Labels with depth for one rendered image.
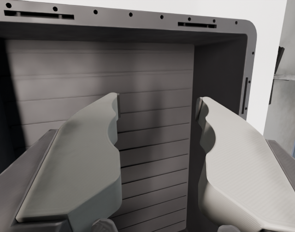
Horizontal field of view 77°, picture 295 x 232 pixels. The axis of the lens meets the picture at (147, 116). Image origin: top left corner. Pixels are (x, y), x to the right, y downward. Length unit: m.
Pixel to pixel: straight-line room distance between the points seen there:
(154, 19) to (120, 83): 0.12
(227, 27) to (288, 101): 1.92
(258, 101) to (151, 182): 0.43
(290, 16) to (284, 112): 0.80
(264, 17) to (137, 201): 0.56
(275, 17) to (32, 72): 0.61
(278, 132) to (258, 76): 1.54
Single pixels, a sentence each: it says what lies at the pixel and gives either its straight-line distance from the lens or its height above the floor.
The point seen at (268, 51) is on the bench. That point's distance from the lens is 0.66.
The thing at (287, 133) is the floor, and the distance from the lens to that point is 2.27.
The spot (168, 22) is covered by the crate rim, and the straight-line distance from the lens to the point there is 0.19.
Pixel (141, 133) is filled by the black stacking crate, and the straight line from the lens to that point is 0.31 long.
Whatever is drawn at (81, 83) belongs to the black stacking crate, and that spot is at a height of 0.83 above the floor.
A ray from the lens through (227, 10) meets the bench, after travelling 0.55.
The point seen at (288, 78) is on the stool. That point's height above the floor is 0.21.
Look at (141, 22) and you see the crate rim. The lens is 0.18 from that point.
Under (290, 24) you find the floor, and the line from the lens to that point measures 2.00.
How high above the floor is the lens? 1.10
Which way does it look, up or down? 64 degrees down
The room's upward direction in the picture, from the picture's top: 124 degrees clockwise
